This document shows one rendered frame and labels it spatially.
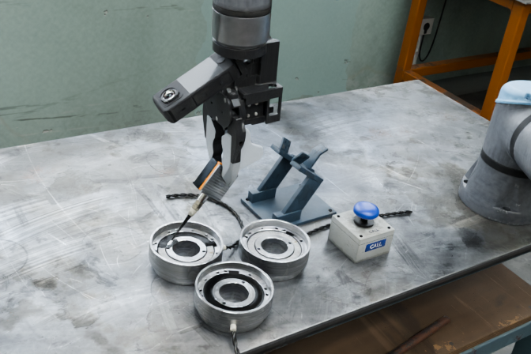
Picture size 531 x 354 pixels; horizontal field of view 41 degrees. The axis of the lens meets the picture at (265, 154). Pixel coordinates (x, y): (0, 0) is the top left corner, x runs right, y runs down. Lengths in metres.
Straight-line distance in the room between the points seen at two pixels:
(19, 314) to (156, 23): 1.83
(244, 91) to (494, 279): 0.84
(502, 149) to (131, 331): 0.68
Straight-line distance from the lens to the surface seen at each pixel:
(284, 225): 1.08
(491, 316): 1.49
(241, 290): 0.98
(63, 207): 1.15
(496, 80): 2.97
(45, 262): 1.05
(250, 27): 0.88
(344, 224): 1.09
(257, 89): 0.94
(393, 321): 1.40
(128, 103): 2.75
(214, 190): 1.01
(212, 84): 0.91
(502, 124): 1.24
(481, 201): 1.29
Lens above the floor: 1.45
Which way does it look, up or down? 29 degrees down
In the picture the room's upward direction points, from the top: 8 degrees clockwise
